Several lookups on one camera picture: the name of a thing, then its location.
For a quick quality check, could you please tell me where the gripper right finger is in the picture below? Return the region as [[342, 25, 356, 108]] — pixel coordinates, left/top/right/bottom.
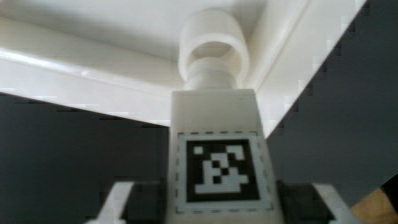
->
[[276, 181, 362, 224]]

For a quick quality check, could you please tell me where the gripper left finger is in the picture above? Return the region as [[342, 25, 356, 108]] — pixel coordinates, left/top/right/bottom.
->
[[84, 180, 164, 224]]

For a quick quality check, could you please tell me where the white table leg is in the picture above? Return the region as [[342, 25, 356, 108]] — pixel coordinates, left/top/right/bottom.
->
[[164, 57, 283, 224]]

